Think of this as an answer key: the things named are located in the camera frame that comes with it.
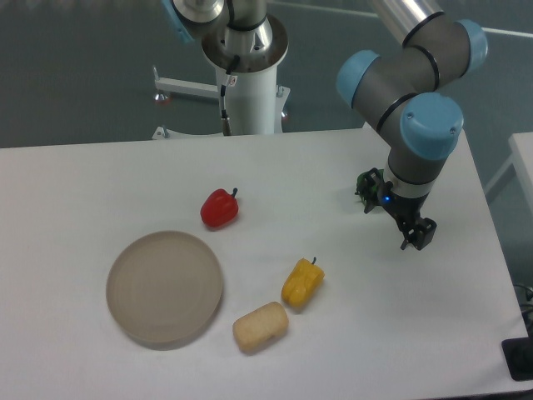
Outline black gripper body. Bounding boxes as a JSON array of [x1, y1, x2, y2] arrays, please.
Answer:
[[362, 168, 427, 233]]

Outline red bell pepper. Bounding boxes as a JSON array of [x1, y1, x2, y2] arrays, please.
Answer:
[[200, 187, 239, 229]]

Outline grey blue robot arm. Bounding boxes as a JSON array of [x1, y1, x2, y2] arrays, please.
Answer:
[[163, 1, 488, 250]]

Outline green bell pepper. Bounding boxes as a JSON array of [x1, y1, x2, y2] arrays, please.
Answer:
[[355, 168, 381, 204]]

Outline yellow bell pepper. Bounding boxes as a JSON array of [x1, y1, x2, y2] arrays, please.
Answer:
[[281, 257, 325, 309]]

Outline white side table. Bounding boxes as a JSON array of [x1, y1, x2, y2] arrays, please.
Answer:
[[483, 132, 533, 209]]

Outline black device at table edge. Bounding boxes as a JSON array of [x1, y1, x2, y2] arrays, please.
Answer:
[[501, 337, 532, 382]]

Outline beige bread piece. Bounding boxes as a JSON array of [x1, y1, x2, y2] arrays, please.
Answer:
[[232, 302, 289, 353]]

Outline beige round plate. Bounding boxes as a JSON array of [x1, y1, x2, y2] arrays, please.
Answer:
[[106, 231, 223, 350]]

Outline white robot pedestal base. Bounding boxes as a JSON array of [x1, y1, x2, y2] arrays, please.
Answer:
[[152, 14, 290, 136]]

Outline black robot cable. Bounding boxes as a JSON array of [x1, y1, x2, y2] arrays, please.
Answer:
[[218, 54, 241, 137]]

